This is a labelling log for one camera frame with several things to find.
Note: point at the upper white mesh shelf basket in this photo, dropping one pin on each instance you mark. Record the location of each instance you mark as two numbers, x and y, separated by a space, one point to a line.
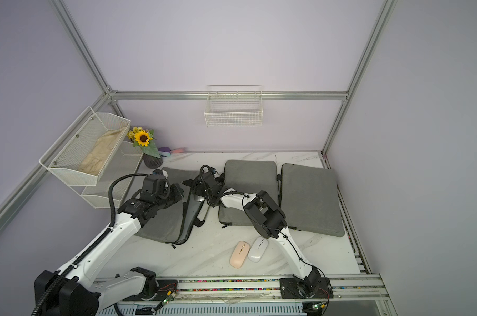
68 152

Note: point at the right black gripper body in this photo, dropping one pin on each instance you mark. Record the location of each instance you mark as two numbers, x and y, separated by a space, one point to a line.
201 190

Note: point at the white wire wall basket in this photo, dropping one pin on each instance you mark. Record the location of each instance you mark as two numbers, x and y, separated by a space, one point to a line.
234 106

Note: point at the lower white mesh shelf basket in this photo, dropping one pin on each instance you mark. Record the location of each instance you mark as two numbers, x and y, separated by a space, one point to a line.
125 161

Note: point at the grey laptop bag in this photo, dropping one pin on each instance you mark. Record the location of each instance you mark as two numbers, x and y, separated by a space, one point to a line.
174 225
248 177
309 199

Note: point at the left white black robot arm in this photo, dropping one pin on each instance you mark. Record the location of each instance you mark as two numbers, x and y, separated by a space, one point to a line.
72 290

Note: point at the pastel toy mushrooms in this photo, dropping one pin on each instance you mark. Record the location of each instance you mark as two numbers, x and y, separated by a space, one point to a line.
167 152

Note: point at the white mesh shelf basket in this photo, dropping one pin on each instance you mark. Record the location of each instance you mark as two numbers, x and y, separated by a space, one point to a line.
68 152
125 161

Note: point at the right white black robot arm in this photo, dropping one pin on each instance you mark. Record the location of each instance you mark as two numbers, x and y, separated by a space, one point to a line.
267 218

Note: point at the white computer mouse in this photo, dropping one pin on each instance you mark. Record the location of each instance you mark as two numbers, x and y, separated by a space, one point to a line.
258 249

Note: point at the pink computer mouse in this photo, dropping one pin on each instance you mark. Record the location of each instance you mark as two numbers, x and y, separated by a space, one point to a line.
239 254

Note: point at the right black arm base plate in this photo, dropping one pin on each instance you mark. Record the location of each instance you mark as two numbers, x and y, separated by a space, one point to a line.
293 288

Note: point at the silver grey computer mouse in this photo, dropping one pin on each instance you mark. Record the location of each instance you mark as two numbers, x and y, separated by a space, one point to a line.
199 199

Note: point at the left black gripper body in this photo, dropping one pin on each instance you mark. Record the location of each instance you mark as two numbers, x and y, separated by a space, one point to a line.
171 196

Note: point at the aluminium frame rails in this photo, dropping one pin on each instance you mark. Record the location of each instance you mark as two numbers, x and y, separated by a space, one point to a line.
197 72

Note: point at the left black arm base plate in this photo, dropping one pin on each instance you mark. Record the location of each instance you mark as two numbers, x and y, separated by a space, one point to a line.
163 287

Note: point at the beige cloth in basket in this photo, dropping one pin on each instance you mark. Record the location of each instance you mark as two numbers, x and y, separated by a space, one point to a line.
94 162

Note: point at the artificial sunflower bouquet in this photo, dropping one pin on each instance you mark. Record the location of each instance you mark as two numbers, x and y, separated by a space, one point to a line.
144 140

